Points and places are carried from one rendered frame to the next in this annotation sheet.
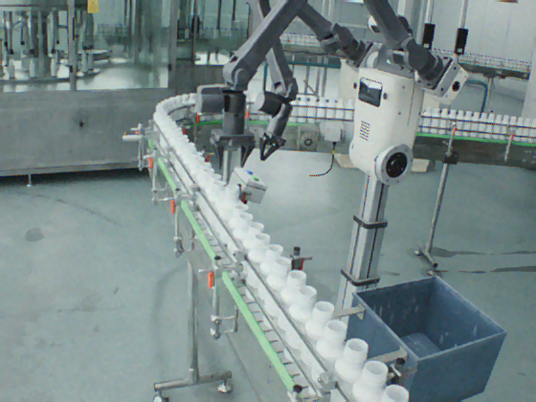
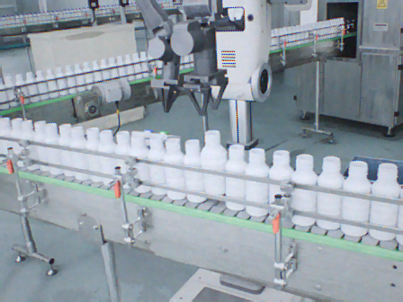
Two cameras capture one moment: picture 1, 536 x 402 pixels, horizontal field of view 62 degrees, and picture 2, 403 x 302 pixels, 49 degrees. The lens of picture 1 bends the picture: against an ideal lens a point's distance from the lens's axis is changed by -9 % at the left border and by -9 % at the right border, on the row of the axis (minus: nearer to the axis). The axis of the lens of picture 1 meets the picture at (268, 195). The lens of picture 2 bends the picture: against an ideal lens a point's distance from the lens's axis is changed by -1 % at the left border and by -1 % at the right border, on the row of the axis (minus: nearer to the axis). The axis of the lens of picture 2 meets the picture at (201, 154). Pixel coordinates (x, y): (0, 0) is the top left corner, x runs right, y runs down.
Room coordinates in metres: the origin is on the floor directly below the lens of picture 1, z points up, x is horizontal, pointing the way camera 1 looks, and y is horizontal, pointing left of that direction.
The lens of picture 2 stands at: (0.37, 0.73, 1.54)
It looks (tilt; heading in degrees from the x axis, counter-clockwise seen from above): 21 degrees down; 325
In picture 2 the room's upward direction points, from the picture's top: 4 degrees counter-clockwise
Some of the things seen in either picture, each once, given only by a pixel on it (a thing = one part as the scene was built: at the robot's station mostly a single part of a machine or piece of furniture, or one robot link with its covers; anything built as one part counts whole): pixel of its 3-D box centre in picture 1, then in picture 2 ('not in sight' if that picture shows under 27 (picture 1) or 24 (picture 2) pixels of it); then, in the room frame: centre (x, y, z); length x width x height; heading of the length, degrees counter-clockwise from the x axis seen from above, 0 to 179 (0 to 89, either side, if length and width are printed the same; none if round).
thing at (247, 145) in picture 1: (237, 151); (210, 92); (1.23, 0.09, 1.30); 0.07 x 0.07 x 0.09; 23
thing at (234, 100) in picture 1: (233, 102); (202, 38); (1.22, 0.11, 1.43); 0.07 x 0.06 x 0.07; 114
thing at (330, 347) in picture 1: (329, 361); not in sight; (0.68, -0.14, 1.08); 0.06 x 0.06 x 0.17
